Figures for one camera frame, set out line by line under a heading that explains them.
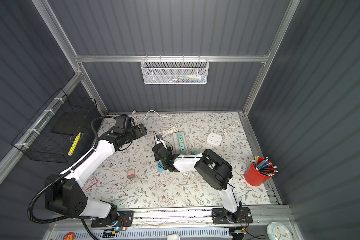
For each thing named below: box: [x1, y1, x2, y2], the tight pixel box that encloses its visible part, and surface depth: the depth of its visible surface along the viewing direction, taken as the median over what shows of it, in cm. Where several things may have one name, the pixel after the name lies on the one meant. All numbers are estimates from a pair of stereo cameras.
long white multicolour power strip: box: [173, 131, 189, 155], surface depth 98 cm
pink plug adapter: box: [127, 169, 135, 179], surface depth 89 cm
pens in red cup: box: [252, 155, 279, 177], surface depth 79 cm
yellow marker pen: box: [67, 132, 81, 156], surface depth 70 cm
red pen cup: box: [244, 162, 272, 187], surface depth 85 cm
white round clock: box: [266, 221, 294, 240], surface depth 69 cm
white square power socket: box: [206, 132, 223, 147], surface depth 104 cm
